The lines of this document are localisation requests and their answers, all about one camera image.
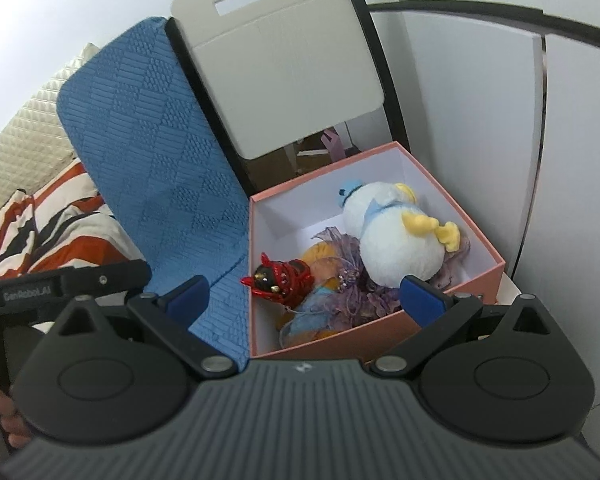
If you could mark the brown cardboard box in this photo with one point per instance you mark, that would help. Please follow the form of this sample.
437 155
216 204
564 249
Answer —
270 167

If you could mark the red mask toy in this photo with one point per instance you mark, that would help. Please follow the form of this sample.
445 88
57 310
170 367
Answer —
285 280

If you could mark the person's left hand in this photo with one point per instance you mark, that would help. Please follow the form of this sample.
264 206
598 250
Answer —
2 407

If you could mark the orange striped blanket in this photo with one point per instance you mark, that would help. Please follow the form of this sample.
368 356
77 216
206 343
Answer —
55 230

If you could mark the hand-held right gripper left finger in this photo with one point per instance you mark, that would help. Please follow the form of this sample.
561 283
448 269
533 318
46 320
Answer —
190 296

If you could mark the pink storage box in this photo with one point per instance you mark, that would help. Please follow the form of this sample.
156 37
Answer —
340 337

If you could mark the blue quilted mat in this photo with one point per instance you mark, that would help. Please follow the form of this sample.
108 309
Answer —
150 160

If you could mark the orange bear plush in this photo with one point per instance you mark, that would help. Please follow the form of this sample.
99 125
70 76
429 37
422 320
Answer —
316 256

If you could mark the purple organza flower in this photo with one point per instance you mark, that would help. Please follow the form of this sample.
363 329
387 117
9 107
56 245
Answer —
350 300

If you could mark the pink bag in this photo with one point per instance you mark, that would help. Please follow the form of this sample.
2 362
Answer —
336 144

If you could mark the beige chair back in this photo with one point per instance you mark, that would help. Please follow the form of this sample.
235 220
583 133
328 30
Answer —
290 70

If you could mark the blue white duck plush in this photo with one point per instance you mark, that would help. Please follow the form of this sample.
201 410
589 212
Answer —
395 240

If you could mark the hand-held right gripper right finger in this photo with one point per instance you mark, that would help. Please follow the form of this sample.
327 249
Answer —
420 301

